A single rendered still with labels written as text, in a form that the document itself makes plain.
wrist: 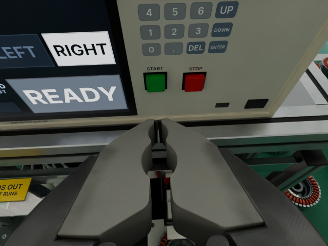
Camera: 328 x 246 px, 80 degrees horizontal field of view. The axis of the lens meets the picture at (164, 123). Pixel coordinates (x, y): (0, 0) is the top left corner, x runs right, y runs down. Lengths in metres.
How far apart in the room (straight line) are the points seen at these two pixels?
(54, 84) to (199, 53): 0.14
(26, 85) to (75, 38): 0.08
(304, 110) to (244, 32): 0.17
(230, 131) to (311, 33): 0.12
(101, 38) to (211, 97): 0.13
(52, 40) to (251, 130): 0.22
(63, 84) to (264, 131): 0.23
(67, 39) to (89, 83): 0.05
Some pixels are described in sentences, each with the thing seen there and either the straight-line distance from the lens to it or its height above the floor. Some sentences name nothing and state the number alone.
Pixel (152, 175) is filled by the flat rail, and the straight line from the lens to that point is 0.31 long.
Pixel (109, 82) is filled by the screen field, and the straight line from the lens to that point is 0.20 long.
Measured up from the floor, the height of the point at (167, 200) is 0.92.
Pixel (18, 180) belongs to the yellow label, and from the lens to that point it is 0.33.
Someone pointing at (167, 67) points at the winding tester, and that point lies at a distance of 0.19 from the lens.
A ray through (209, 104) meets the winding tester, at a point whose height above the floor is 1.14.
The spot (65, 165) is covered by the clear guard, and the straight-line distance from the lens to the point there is 0.31.
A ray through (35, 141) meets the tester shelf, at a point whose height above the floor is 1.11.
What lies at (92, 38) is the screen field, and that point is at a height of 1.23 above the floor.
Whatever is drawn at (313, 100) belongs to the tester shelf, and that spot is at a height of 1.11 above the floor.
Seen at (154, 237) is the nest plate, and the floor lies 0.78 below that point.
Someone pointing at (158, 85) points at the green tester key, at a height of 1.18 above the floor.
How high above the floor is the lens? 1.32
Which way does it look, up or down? 54 degrees down
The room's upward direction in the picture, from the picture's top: 1 degrees counter-clockwise
